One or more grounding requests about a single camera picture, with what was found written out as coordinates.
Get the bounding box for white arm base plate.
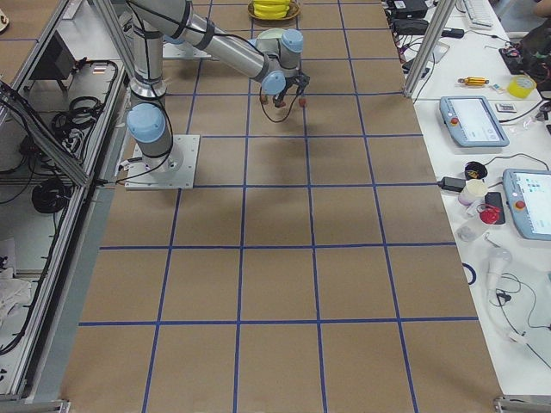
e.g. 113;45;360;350
123;134;201;190

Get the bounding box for black phone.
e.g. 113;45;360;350
485;192;505;225

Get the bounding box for light green plate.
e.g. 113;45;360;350
257;28;285;40

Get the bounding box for black round bowl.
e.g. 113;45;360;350
464;161;488;180

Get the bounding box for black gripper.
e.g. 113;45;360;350
274;72;310;107

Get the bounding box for gold cylinder part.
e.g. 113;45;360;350
457;77;490;87

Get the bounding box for white handheld device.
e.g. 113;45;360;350
486;248;512;300

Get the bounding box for black box left shelf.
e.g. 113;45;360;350
30;31;76;91

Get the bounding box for aluminium frame post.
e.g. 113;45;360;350
403;0;455;97

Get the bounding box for black power adapter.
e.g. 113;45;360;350
436;176;466;193

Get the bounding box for coiled black cables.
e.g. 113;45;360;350
31;176;70;215

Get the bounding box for yellow banana bunch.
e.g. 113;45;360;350
252;0;290;20

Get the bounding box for red round object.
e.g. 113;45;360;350
477;204;498;225

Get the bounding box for near teach pendant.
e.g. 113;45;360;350
503;169;550;241

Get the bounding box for teach pendant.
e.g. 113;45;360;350
439;96;510;147
503;169;550;241

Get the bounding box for yellow tape roll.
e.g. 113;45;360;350
506;75;537;99

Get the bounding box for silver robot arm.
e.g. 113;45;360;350
127;1;309;172

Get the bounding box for wicker basket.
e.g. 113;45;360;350
248;0;300;21

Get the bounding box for far teach pendant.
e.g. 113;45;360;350
439;96;510;147

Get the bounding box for white paper cup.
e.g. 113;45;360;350
458;179;488;206

